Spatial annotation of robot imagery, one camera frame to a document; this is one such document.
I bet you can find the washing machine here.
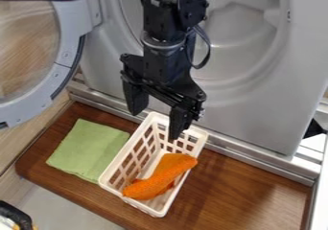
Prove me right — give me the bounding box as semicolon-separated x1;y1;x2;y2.
0;0;328;188

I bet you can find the orange cloth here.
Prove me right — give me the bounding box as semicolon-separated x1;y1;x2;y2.
121;152;200;201

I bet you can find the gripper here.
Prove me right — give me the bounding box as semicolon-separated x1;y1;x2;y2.
119;39;208;141

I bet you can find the white basket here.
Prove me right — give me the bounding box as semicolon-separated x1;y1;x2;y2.
97;111;211;219

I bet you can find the green cloth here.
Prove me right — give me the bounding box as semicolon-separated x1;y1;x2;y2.
44;118;132;185

